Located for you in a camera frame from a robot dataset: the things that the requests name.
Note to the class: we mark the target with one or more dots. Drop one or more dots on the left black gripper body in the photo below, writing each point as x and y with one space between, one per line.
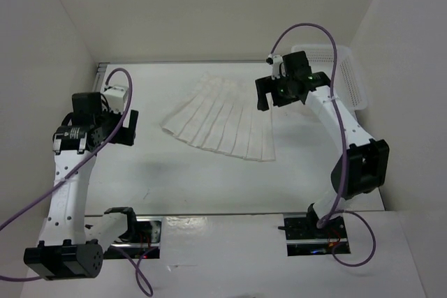
107 120

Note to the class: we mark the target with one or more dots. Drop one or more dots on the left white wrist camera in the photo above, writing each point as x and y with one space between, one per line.
115 98

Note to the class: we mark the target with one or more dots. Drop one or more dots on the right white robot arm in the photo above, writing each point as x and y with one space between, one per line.
363 160

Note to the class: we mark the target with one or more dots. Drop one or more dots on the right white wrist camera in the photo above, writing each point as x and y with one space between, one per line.
277 64

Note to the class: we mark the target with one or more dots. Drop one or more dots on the white perforated plastic basket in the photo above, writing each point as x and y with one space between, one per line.
348 78

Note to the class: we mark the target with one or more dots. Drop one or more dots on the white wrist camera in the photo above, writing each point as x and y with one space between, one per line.
277 64
115 98

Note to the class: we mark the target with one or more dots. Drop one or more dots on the white pleated skirt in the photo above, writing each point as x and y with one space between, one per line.
220 115

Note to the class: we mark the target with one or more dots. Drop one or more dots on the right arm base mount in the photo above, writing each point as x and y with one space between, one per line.
303 239

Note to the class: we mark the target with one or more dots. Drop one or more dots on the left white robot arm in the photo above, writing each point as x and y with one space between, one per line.
66 249

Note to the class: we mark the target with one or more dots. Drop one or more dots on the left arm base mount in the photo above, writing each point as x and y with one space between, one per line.
146 240

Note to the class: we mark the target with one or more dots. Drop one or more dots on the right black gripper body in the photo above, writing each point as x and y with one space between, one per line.
283 94

